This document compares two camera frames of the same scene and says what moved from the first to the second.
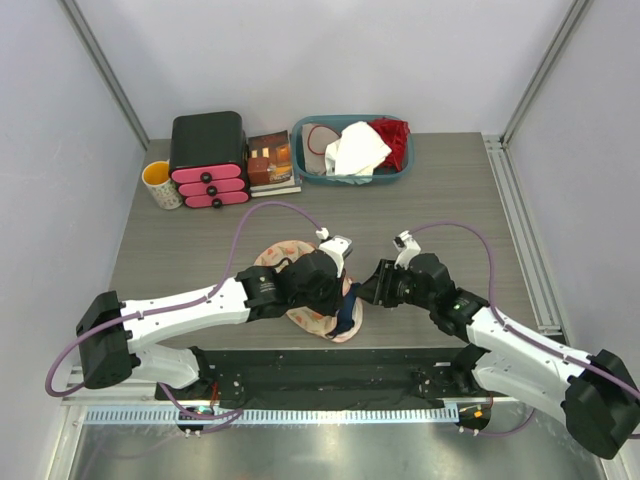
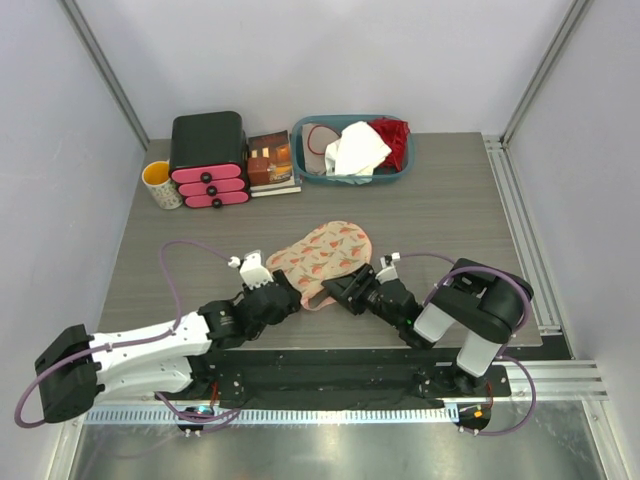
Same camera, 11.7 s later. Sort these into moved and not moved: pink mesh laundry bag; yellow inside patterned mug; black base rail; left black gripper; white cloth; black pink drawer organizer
Moved: pink mesh laundry bag; left black gripper
Not moved: yellow inside patterned mug; white cloth; black pink drawer organizer; black base rail
